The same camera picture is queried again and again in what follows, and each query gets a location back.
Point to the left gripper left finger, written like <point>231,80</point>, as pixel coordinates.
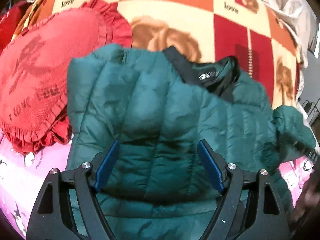
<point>52,215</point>

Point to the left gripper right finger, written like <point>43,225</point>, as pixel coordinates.
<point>249,208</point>

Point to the green quilted puffer jacket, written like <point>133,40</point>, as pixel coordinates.
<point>158,106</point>

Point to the red clothes pile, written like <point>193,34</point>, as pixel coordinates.
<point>10,21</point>

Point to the right hand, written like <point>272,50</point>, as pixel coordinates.
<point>307,206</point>

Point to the pink penguin blanket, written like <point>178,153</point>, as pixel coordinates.
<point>21,179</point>

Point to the red heart ruffled pillow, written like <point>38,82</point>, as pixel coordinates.
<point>34,71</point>

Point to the orange red rose blanket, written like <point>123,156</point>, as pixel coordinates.
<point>207,31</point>

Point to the beige floral bedding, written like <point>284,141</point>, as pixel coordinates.
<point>297,15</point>

